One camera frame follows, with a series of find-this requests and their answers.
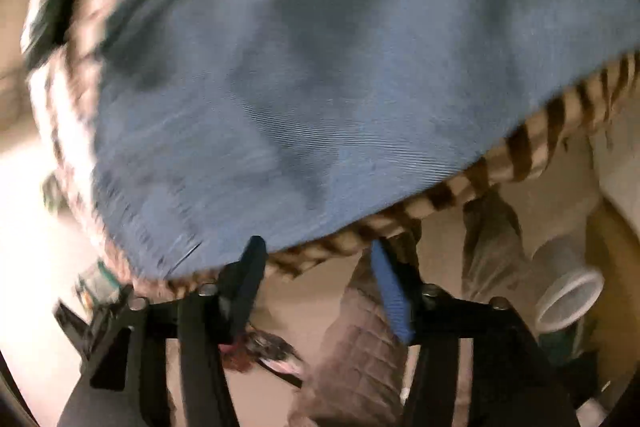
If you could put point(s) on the white plastic pipe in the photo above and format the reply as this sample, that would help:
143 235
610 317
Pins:
570 294

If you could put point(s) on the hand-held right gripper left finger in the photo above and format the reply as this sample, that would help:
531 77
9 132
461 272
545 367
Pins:
246 274

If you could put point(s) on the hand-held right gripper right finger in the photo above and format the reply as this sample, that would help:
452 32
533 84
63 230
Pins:
392 292

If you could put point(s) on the brown cream striped blanket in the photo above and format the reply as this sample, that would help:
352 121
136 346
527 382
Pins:
545 129

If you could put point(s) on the person's leg in grey quilted trousers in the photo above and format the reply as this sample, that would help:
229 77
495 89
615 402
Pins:
362 357
492 247

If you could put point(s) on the green white packet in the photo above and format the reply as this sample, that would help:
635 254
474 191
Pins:
97 282

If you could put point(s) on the dark patterned slipper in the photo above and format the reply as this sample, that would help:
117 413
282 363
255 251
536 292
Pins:
267 352

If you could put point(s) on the blue pants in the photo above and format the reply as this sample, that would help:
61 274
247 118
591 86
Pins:
325 82

